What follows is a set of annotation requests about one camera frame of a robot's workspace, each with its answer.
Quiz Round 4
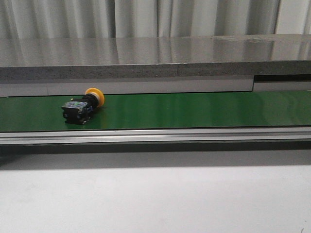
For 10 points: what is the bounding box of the yellow push button switch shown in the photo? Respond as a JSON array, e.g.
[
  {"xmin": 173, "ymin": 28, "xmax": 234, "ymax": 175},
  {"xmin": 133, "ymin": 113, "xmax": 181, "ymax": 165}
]
[{"xmin": 61, "ymin": 87, "xmax": 105, "ymax": 125}]

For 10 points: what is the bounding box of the white pleated curtain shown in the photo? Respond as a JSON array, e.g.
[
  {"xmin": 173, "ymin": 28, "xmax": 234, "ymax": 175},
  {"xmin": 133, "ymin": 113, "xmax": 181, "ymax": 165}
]
[{"xmin": 0, "ymin": 0, "xmax": 311, "ymax": 39}]

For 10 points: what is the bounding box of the aluminium conveyor front rail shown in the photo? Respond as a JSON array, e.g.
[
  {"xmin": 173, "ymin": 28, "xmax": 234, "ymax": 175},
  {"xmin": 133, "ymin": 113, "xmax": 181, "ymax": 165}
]
[{"xmin": 0, "ymin": 126, "xmax": 311, "ymax": 145}]

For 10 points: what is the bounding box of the grey conveyor back rail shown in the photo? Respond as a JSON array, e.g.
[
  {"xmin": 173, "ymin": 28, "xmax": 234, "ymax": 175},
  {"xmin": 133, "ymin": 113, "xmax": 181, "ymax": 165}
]
[{"xmin": 0, "ymin": 74, "xmax": 311, "ymax": 97}]

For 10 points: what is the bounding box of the green conveyor belt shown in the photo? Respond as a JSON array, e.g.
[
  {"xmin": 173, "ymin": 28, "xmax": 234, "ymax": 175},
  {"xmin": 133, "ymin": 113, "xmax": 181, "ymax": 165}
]
[{"xmin": 0, "ymin": 91, "xmax": 311, "ymax": 132}]

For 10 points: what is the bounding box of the grey stone counter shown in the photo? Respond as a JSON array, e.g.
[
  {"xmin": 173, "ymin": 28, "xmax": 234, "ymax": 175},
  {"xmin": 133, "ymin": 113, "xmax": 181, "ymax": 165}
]
[{"xmin": 0, "ymin": 34, "xmax": 311, "ymax": 83}]

